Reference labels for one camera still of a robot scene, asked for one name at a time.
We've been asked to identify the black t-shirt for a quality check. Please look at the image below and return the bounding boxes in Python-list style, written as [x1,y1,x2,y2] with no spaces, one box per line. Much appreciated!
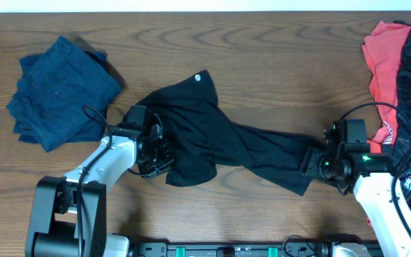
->
[138,70,325,195]

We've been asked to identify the red t-shirt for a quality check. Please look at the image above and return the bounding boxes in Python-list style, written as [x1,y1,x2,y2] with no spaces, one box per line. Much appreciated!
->
[362,21,411,152]

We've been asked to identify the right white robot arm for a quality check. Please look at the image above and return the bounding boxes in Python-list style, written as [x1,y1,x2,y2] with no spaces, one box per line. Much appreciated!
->
[300,143,411,256]

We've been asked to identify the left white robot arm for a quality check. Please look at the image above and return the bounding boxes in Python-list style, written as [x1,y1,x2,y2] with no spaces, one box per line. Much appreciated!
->
[25,128,173,256]

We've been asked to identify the folded navy blue garment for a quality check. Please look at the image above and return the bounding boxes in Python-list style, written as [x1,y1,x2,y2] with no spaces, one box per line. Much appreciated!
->
[6,36,122,152]

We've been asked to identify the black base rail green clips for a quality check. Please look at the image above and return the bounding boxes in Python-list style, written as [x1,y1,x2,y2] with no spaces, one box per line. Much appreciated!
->
[128,233,385,257]

